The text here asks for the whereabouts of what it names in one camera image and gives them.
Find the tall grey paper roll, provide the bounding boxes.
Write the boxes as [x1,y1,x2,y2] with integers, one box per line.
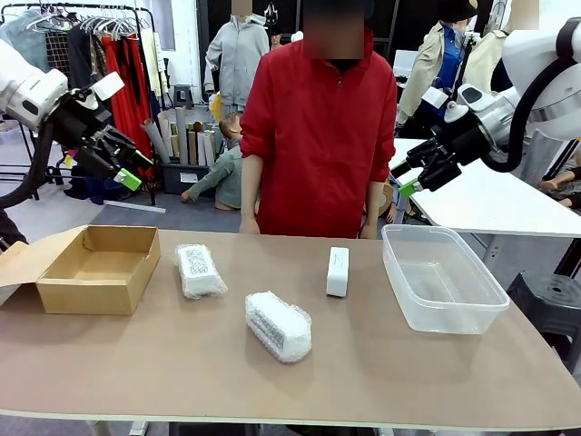
[174,106,190,167]

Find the small white box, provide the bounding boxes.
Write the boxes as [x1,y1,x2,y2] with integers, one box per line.
[325,246,350,299]

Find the white paper roll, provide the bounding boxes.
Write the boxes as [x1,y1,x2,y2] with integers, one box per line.
[197,130,217,167]

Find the cream hanging garment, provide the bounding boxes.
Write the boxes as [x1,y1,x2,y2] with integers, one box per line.
[140,29,162,99]

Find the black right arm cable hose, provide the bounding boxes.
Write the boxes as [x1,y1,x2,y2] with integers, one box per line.
[480,17,581,173]

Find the bulky bubble wrapped clock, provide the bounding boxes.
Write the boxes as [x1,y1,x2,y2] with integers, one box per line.
[244,290,313,364]

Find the grey plastic stool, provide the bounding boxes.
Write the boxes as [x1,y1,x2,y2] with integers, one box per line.
[173,84,195,110]

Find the red hanging dress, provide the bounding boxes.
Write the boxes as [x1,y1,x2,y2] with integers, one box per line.
[100,35,153,178]

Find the black plastic stool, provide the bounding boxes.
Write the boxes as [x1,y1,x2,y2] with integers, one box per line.
[506,271,581,362]

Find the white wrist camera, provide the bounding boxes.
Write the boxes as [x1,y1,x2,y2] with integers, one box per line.
[420,85,468,124]
[93,71,126,102]

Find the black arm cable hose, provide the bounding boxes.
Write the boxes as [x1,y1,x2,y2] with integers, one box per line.
[0,113,58,210]
[480,17,581,173]

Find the black hanging garment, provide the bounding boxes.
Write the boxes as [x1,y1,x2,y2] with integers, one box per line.
[67,31,108,92]

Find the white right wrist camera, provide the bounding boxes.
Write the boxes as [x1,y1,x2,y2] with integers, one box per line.
[420,85,468,124]

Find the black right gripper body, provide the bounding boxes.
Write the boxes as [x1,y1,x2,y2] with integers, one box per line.
[434,118,490,159]

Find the person in red jacket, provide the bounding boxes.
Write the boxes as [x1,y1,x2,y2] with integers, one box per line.
[239,0,399,240]

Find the grey-blue hanging garment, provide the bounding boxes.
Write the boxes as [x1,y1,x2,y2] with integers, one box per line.
[0,11,49,74]

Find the lying bare mannequin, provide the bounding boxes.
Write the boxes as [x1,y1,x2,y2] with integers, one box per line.
[537,149,581,210]

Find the mannequin in grey hoodie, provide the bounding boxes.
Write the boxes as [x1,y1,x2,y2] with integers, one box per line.
[203,0,271,113]

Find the clock with print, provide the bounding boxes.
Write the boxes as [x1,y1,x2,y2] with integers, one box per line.
[172,243,229,300]

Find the dark storage bin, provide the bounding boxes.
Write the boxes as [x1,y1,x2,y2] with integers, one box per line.
[161,161,219,196]

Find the white floor strip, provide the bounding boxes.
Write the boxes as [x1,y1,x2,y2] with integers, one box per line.
[103,199,168,214]

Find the person's left forearm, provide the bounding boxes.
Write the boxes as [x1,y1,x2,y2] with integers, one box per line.
[365,181,387,226]

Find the seated mannequin in green shirt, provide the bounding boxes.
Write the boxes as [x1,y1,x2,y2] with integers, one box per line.
[181,113,249,213]

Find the clear plastic container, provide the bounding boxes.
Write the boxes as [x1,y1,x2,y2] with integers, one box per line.
[380,223,511,336]

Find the open brown cardboard box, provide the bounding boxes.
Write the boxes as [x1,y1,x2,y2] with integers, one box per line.
[0,224,162,317]

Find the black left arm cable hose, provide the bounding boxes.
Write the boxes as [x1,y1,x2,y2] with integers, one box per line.
[0,113,58,210]

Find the person's right forearm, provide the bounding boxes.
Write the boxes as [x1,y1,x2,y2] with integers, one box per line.
[240,154,262,222]

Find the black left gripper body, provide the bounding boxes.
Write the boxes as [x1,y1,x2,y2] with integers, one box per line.
[50,88,114,154]

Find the brown cardboard spool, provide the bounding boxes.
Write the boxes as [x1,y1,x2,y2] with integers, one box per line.
[379,179,399,223]

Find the white table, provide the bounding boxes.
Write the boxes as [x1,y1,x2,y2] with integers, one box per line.
[389,138,581,237]

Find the leaning grey paper roll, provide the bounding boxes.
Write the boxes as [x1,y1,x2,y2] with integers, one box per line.
[140,118,172,164]

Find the black clothes rack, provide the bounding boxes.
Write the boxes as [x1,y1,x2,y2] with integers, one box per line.
[0,2,158,208]

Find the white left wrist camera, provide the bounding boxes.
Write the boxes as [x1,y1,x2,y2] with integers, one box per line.
[93,71,126,102]

